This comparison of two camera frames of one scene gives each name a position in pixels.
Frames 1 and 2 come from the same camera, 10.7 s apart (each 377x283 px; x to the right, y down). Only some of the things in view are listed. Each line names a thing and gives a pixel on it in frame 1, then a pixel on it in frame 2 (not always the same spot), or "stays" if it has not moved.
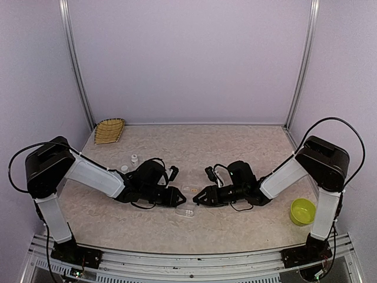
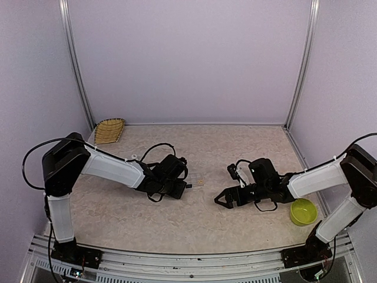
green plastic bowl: (302, 211) stays
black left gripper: (172, 199) -> (177, 193)
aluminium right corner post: (311, 29) stays
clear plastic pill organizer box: (187, 207) -> (197, 180)
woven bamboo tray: (108, 130) stays
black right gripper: (210, 191) -> (230, 192)
